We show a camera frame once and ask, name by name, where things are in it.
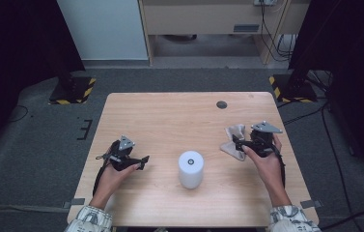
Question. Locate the light grey cloth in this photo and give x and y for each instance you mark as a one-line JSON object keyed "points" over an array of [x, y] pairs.
{"points": [[231, 150]]}

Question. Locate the striped black stand base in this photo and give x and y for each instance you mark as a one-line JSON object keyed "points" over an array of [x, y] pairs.
{"points": [[294, 90], [73, 92]]}

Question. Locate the person's left hand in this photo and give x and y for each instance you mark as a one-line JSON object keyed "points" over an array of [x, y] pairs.
{"points": [[115, 182]]}

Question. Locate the black curtain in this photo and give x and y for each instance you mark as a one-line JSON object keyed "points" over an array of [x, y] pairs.
{"points": [[9, 48], [356, 64]]}

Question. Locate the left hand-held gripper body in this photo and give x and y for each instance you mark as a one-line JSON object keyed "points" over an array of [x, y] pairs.
{"points": [[121, 158]]}

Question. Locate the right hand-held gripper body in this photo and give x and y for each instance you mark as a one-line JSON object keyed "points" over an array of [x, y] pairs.
{"points": [[263, 141]]}

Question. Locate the person's right hand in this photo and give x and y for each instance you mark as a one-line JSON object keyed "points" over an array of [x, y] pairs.
{"points": [[271, 170]]}

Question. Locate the grey tape strip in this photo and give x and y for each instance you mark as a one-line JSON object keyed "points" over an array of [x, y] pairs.
{"points": [[75, 203], [311, 204]]}

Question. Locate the white power strip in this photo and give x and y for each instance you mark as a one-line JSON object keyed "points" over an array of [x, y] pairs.
{"points": [[265, 2]]}

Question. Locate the dark round table grommet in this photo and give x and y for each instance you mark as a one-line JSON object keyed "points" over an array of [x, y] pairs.
{"points": [[221, 104]]}

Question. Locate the grey label plate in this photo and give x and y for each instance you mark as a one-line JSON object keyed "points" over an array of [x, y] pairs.
{"points": [[246, 28]]}

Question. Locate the white cabinet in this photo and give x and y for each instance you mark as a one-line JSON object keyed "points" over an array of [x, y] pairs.
{"points": [[105, 29]]}

